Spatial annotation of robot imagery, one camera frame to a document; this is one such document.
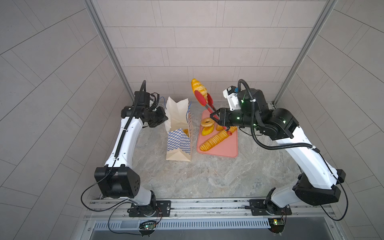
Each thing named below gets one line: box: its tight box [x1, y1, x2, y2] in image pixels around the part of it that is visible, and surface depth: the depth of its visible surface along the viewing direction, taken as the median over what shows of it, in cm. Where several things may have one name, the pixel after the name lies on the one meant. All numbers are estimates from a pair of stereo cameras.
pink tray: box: [197, 109, 239, 158], surface depth 95 cm
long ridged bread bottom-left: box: [200, 126, 238, 152], surface depth 93 cm
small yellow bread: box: [201, 124, 215, 136], surface depth 98 cm
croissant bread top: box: [191, 78, 208, 102], surface depth 65 cm
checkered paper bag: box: [164, 96, 192, 162], surface depth 82 cm
